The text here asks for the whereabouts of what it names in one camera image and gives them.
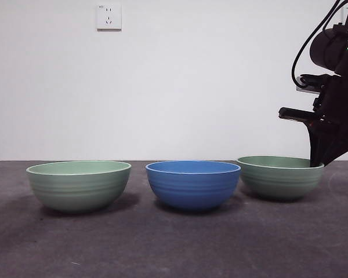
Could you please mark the green ribbed bowl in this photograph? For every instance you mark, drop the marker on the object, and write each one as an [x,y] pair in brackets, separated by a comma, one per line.
[78,191]
[279,184]

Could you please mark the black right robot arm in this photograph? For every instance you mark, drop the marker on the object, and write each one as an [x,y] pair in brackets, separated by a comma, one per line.
[327,49]

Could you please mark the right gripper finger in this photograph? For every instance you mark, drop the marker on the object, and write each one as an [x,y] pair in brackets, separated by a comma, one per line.
[336,139]
[313,142]

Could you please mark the blue ribbed bowl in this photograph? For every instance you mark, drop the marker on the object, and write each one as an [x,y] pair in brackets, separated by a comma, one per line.
[191,191]

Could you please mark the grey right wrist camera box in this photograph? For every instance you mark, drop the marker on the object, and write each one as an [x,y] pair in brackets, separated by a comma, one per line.
[306,89]

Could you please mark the white wall socket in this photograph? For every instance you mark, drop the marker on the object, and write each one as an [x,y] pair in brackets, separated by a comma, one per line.
[109,17]

